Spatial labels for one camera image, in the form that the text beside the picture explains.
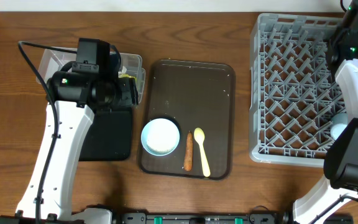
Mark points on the light blue rice bowl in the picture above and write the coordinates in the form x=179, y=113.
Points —
x=160, y=137

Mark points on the light blue cup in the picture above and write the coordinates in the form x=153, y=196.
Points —
x=339, y=124

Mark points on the grey dishwasher rack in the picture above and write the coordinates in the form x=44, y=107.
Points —
x=294, y=95

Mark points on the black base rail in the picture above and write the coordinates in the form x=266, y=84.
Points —
x=143, y=218

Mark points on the carrot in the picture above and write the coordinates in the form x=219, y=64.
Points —
x=188, y=160

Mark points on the yellow plastic spoon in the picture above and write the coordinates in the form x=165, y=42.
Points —
x=200, y=137

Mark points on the dark blue plate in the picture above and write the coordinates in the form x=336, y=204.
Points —
x=114, y=62

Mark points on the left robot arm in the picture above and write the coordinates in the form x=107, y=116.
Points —
x=48, y=197

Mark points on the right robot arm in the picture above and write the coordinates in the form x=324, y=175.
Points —
x=339, y=184

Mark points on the clear plastic waste bin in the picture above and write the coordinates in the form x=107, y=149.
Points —
x=52, y=61

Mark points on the black tray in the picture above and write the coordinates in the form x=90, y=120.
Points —
x=109, y=137

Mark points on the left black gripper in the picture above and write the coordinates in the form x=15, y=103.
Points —
x=129, y=96

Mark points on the green yellow snack wrapper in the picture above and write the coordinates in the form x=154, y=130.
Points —
x=124, y=75

